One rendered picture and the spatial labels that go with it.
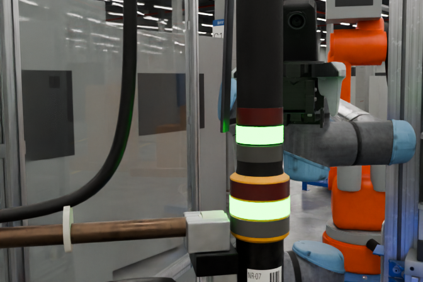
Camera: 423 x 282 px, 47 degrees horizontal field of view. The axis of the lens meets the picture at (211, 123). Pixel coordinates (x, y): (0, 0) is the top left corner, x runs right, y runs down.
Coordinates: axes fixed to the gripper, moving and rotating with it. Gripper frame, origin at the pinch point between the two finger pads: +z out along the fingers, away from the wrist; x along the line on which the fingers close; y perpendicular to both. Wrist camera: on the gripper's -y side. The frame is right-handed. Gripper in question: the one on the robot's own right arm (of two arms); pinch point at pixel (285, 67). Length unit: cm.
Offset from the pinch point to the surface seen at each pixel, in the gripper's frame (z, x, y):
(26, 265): -39, 61, 41
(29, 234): 24.2, 14.1, 11.3
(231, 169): -651, 154, 134
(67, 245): 23.5, 11.8, 12.1
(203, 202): -421, 131, 125
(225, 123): 16.8, 2.5, 4.4
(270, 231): 18.8, -1.1, 11.7
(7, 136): -36, 62, 12
